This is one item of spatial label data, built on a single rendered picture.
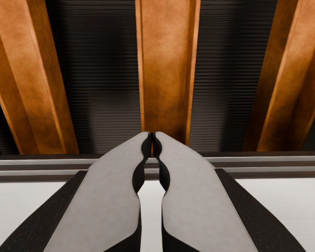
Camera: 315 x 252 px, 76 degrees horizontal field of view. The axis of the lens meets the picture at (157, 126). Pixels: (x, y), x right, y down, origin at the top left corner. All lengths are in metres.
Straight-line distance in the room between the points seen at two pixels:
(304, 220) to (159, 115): 0.25
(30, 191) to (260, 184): 0.26
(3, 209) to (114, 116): 0.31
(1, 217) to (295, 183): 0.35
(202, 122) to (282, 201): 0.30
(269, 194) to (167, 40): 0.25
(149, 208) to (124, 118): 0.30
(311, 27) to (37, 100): 0.45
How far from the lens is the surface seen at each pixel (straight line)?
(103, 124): 0.54
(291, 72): 0.41
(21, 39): 0.39
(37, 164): 0.27
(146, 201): 0.25
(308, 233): 0.36
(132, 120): 0.52
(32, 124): 0.43
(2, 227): 0.34
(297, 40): 0.40
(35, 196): 0.28
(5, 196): 0.29
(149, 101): 0.35
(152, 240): 0.31
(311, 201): 0.32
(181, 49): 0.34
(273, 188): 0.27
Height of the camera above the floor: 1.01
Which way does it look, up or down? 62 degrees down
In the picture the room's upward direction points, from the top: 178 degrees clockwise
